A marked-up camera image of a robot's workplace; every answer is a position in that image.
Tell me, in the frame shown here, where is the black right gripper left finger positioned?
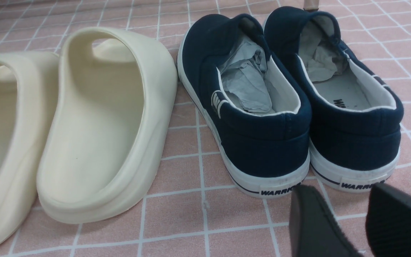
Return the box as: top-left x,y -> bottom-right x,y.
289,185 -> 362,257

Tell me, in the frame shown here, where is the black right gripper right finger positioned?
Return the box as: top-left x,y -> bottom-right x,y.
365,183 -> 411,257

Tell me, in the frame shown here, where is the right navy slip-on shoe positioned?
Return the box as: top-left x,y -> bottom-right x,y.
264,6 -> 404,193

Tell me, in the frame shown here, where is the navy slip-on shoe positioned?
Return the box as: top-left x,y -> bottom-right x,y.
177,14 -> 313,199
264,6 -> 404,193

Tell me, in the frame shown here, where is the left navy slip-on shoe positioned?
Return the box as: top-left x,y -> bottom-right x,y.
177,14 -> 313,199

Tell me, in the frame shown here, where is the pink grid tablecloth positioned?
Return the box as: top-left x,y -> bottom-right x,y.
0,0 -> 411,257

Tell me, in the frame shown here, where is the right cream foam slipper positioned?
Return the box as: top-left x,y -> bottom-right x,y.
36,27 -> 178,223

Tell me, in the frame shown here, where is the cream foam slipper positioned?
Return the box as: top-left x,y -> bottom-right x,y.
36,27 -> 178,223
0,51 -> 59,244

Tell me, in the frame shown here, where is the left cream foam slipper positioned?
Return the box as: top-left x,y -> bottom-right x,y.
0,51 -> 59,244

